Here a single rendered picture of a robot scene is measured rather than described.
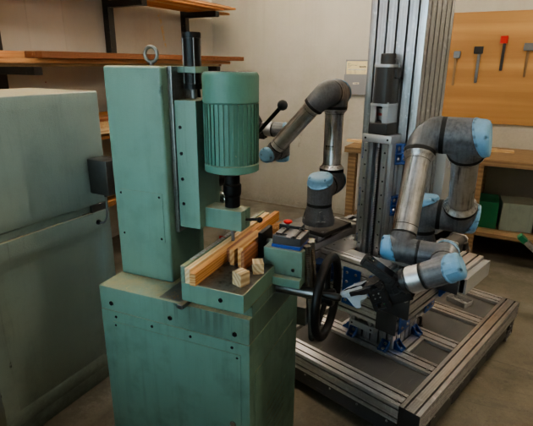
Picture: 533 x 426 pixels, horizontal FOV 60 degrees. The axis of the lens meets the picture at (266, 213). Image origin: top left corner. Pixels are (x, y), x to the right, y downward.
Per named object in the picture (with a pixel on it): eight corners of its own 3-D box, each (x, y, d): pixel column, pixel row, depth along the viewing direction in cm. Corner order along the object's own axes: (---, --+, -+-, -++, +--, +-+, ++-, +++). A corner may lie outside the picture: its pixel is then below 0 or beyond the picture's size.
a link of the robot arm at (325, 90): (337, 94, 192) (267, 170, 218) (347, 93, 201) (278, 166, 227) (319, 73, 194) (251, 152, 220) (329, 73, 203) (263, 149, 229)
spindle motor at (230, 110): (244, 179, 140) (244, 72, 130) (194, 173, 147) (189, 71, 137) (267, 167, 155) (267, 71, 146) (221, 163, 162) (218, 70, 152)
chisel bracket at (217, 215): (241, 236, 153) (241, 212, 150) (205, 230, 158) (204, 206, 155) (250, 229, 159) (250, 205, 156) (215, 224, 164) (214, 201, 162)
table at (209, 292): (273, 322, 129) (274, 303, 128) (181, 300, 141) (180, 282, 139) (332, 247, 182) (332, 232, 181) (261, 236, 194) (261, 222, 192)
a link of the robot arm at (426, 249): (423, 233, 139) (417, 246, 130) (463, 240, 134) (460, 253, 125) (420, 258, 142) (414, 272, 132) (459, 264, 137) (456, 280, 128)
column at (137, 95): (172, 284, 160) (158, 66, 138) (120, 272, 168) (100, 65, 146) (205, 259, 180) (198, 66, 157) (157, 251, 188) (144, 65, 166)
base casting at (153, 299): (249, 346, 140) (249, 320, 137) (100, 308, 162) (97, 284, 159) (298, 285, 179) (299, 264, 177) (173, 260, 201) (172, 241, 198)
